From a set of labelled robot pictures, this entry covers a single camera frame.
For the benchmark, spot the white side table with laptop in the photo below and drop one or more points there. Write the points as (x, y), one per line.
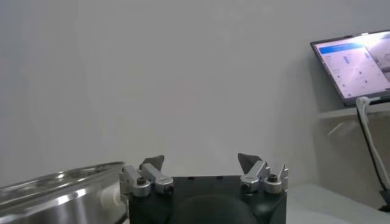
(338, 113)

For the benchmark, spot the open laptop computer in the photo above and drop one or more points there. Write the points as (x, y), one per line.
(353, 67)

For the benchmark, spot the stainless steel steamer basket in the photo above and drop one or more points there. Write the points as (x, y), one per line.
(45, 204)

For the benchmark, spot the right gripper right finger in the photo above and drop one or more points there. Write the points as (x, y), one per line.
(257, 176)

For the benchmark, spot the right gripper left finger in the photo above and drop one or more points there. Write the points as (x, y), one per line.
(146, 178)

